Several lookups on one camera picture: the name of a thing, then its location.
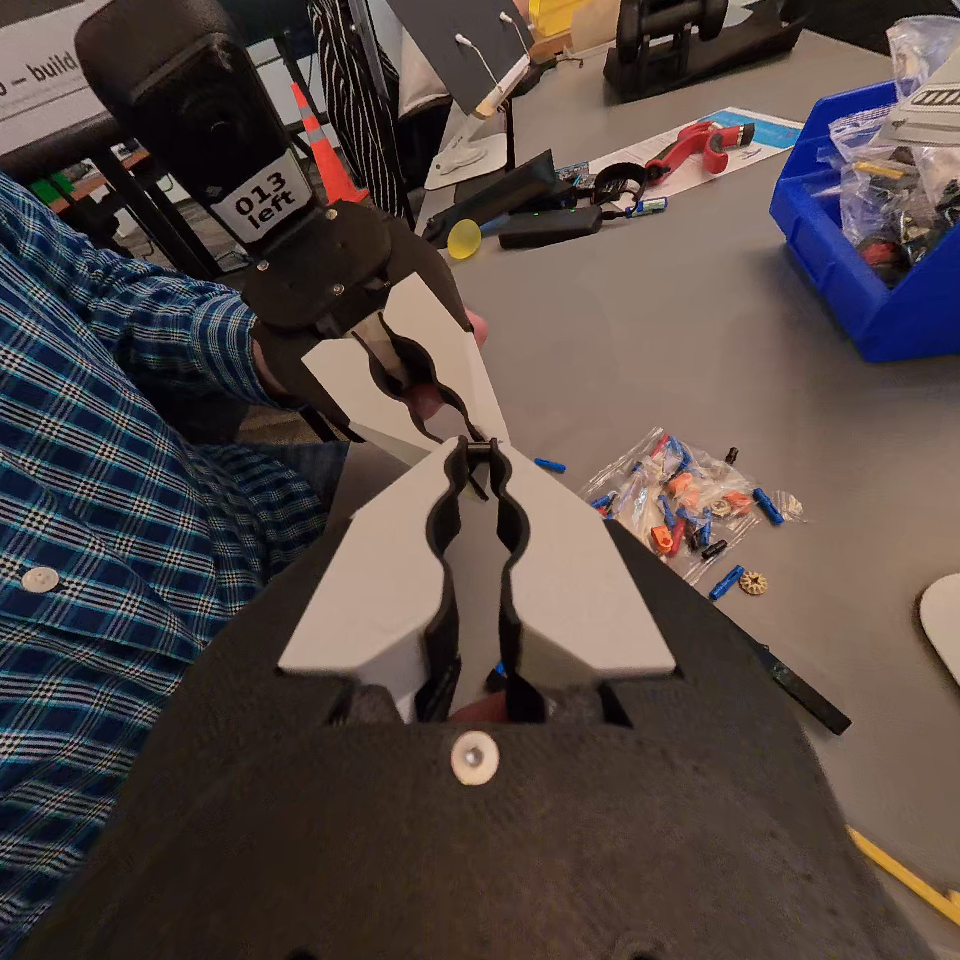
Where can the yellow translucent ball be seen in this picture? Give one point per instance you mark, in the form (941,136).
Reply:
(465,238)

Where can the clear bag of lego pieces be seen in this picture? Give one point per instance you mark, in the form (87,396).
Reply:
(675,502)

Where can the white printed paper sheet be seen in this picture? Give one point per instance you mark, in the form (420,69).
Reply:
(780,131)

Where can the black metal chair frame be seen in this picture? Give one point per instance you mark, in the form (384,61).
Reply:
(150,202)

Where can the blue plastic bin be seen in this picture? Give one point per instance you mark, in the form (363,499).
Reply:
(840,255)

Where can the black wedge-shaped case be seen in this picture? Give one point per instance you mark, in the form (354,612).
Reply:
(517,184)

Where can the small blue circuit board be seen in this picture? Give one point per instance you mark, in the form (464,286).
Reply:
(574,174)

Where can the person's blue plaid shirt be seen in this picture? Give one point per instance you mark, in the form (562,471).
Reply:
(112,540)

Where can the white stand with flat base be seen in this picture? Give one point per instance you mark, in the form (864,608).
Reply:
(943,626)

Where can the person's left forearm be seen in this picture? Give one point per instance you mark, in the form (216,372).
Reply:
(112,300)

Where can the yellow plastic bin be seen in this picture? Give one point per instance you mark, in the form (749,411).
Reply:
(555,15)

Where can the black white striped cloth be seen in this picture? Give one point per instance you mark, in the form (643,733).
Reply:
(352,90)

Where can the black flat panel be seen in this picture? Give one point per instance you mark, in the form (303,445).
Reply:
(442,52)

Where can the lego bags in bin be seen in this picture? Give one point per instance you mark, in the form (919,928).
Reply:
(892,202)

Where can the white printed sign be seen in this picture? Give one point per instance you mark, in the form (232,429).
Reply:
(37,82)

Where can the yellow lego axle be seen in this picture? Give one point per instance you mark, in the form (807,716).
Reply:
(900,874)

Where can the orange traffic cone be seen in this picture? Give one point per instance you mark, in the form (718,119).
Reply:
(330,161)

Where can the black lego technic beam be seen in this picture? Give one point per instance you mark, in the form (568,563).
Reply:
(482,448)
(814,705)

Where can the tan lego gear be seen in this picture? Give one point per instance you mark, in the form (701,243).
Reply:
(752,583)

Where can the red pipe cutter tool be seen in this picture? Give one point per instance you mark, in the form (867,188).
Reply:
(697,150)

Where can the blue lego pin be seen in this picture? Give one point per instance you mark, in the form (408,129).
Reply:
(726,583)
(551,465)

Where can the black power bank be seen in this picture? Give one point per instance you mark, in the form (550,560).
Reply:
(551,227)

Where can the small blue green battery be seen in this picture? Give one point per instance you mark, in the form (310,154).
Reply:
(651,207)

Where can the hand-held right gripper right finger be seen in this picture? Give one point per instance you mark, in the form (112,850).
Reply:
(585,600)

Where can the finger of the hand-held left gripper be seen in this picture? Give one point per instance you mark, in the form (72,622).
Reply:
(352,390)
(446,337)

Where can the black plastic machine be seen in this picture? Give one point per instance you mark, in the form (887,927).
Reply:
(675,52)

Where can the person's left hand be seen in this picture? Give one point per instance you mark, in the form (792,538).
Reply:
(429,401)

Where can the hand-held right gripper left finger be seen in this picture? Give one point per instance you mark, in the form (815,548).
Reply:
(360,600)

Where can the white curved stand foot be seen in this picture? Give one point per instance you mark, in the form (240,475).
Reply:
(461,161)

